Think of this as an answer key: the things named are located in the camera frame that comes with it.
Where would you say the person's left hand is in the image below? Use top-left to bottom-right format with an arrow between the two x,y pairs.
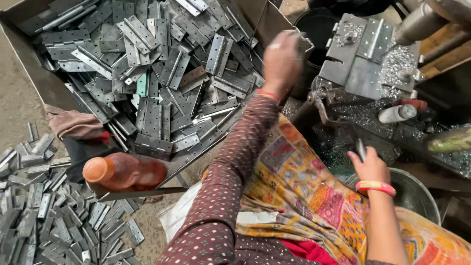
263,31 -> 305,99

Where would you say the person's right hand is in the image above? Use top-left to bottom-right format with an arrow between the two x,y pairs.
347,146 -> 391,183

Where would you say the single grey metal hinge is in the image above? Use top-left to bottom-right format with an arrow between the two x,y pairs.
291,31 -> 315,61

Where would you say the steel lever rod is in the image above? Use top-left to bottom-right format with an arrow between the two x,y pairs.
355,138 -> 367,162

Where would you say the black bucket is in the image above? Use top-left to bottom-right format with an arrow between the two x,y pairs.
294,7 -> 341,99

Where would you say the red wrist thread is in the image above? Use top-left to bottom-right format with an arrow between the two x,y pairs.
255,88 -> 280,102

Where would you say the grey steel drilling jig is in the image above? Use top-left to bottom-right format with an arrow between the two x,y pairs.
318,13 -> 422,101

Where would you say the grey hinge with shavings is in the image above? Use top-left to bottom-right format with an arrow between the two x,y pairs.
356,17 -> 394,62

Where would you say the machine table with metal shavings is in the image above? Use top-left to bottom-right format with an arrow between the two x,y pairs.
291,88 -> 471,178

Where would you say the steel drill spindle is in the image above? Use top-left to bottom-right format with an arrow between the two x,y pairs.
394,0 -> 471,47

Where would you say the red machine knob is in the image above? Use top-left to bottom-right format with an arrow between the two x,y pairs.
399,98 -> 429,113

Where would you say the pile of grey hinges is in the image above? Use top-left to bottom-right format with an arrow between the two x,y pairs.
18,0 -> 266,159

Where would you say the colourful patterned scarf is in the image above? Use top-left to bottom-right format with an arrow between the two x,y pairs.
235,113 -> 471,265

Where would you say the wooden board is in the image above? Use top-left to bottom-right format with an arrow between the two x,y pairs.
419,22 -> 471,80

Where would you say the pink bangle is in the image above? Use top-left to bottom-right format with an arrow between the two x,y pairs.
355,180 -> 397,198

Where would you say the round metal tub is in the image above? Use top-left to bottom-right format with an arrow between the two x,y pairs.
346,167 -> 442,226

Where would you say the white sack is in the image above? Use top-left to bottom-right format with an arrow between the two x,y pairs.
158,180 -> 279,244

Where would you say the orange-brown plastic bottle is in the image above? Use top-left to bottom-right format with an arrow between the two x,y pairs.
82,152 -> 168,192

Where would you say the brown pink cloth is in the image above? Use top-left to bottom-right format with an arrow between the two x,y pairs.
43,104 -> 112,145

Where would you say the large metal tray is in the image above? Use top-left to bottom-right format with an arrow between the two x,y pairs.
0,0 -> 299,202

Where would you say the heap of small folded hinges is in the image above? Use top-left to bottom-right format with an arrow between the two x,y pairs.
0,122 -> 146,265

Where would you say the white lever handle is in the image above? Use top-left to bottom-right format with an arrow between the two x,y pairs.
378,104 -> 419,124

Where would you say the green lever handle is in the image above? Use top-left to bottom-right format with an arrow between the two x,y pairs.
427,127 -> 471,154

